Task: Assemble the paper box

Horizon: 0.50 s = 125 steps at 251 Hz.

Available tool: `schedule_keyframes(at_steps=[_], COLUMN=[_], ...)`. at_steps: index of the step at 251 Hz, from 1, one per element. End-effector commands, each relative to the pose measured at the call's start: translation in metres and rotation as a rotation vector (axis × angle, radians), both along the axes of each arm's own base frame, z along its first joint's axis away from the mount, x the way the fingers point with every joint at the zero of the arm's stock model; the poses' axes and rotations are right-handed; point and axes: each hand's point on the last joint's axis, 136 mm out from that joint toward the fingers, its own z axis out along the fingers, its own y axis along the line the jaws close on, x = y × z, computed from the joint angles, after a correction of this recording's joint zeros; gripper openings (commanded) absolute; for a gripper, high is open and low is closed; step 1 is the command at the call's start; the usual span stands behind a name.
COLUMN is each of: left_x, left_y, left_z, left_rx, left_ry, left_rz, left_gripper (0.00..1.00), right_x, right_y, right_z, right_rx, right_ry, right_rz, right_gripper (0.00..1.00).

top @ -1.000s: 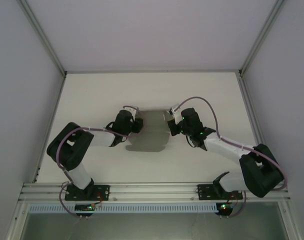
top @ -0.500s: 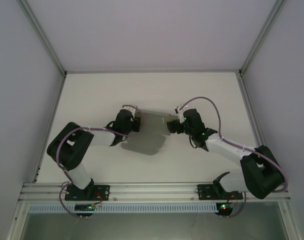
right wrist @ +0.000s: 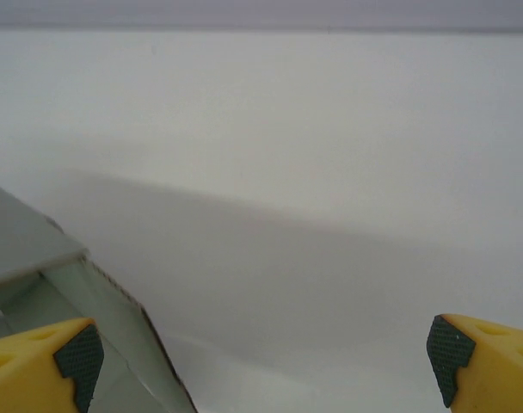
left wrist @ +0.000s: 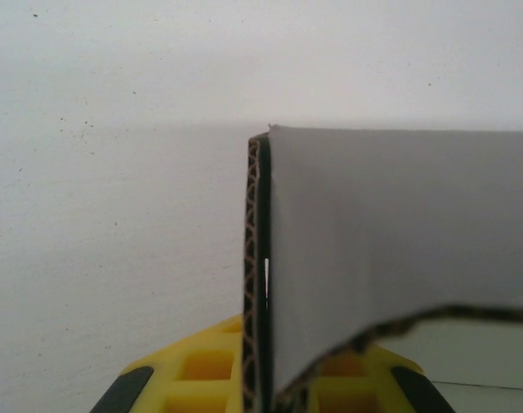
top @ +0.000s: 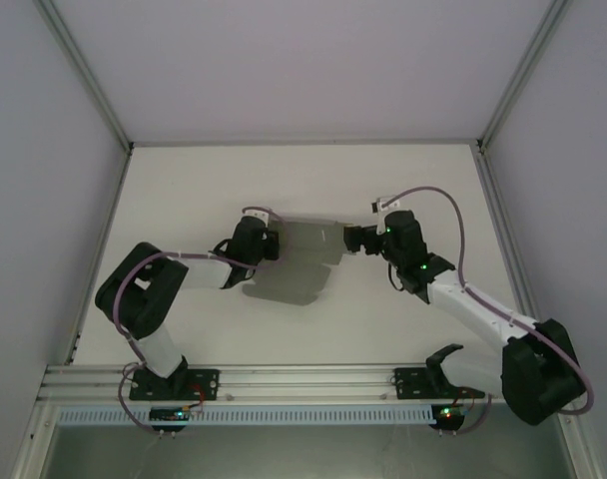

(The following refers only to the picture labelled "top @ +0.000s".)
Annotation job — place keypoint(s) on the grey paper box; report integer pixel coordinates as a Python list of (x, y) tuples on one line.
[(303, 279)]

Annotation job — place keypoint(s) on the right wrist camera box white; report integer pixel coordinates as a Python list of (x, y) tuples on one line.
[(383, 204)]

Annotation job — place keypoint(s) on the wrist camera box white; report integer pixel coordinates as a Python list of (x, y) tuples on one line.
[(383, 204), (256, 213)]

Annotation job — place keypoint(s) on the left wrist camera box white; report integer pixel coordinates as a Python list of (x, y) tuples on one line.
[(256, 213)]

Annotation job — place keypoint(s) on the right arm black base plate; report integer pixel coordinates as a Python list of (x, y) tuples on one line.
[(408, 384)]

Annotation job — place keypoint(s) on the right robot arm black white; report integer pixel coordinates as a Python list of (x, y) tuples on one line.
[(538, 374)]

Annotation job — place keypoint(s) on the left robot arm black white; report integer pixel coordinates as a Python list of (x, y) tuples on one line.
[(141, 292)]

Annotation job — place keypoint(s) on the aluminium table side rail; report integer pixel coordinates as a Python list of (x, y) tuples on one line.
[(503, 234)]

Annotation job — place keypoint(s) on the aluminium mounting rail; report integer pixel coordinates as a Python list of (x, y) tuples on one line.
[(303, 381)]

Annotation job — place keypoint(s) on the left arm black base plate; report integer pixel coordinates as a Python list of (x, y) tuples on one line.
[(203, 384)]

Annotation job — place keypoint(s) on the aluminium frame post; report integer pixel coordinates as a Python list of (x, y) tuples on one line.
[(525, 75), (86, 75)]

